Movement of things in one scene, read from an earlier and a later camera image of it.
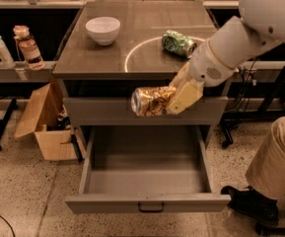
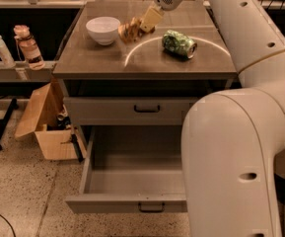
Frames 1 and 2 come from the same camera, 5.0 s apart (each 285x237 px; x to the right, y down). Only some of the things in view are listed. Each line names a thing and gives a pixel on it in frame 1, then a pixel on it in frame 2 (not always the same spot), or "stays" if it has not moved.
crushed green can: [178, 42] stays
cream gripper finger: [186, 96] to [151, 19]
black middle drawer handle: [149, 210] stays
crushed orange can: [152, 102] to [131, 32]
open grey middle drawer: [146, 169] stays
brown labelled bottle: [29, 47] stays
